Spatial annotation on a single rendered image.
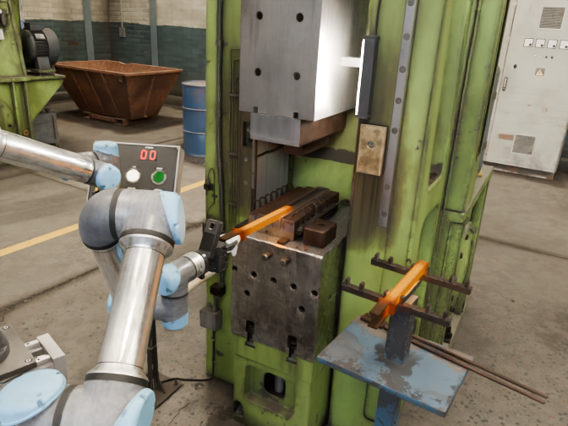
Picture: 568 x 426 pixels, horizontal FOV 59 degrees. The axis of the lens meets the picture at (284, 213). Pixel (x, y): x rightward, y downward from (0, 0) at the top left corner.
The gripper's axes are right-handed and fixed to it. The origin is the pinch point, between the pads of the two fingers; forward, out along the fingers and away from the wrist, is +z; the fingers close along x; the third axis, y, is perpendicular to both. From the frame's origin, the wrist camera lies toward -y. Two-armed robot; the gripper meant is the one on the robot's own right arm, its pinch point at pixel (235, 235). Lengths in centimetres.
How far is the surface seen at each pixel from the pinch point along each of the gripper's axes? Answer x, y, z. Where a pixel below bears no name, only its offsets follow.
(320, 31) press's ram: 13, -63, 27
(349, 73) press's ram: 13, -49, 55
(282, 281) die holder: 6.9, 24.1, 22.0
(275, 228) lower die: -0.1, 6.7, 27.6
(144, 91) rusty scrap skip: -482, 35, 470
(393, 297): 55, 3, -5
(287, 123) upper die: 3.0, -32.9, 26.9
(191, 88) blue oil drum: -313, 7, 371
